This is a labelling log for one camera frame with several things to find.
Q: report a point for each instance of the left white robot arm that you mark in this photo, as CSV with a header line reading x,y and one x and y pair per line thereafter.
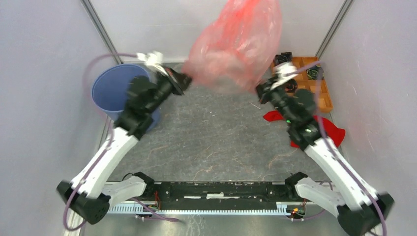
x,y
86,193

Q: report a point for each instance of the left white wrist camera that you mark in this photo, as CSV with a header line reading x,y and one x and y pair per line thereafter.
x,y
152,61

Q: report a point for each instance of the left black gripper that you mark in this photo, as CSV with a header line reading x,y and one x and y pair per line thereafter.
x,y
180,81

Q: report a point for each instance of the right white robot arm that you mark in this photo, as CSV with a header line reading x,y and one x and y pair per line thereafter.
x,y
358,207

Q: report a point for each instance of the dark green bag roll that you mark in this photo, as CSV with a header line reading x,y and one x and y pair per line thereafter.
x,y
313,72

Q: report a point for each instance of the orange compartment tray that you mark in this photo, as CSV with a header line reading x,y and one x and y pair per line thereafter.
x,y
325,104

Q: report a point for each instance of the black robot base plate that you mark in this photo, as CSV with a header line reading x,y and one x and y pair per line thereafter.
x,y
229,195

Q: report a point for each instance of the black bag roll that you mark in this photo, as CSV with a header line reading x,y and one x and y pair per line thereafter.
x,y
291,86
282,58

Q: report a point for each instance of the slotted cable duct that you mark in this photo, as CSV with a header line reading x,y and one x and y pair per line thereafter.
x,y
137,209

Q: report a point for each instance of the red translucent trash bag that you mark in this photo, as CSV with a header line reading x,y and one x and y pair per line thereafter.
x,y
232,53

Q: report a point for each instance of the black bag roll top left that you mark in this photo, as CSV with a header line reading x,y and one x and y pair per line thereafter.
x,y
282,58

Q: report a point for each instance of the black bag roll middle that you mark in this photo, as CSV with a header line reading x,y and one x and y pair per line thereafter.
x,y
291,86

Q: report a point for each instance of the blue plastic trash bin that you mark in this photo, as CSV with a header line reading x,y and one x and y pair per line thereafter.
x,y
109,90

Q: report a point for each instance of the red cloth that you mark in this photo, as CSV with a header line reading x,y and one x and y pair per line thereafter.
x,y
335,133

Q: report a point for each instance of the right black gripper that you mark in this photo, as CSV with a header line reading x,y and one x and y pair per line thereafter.
x,y
263,90

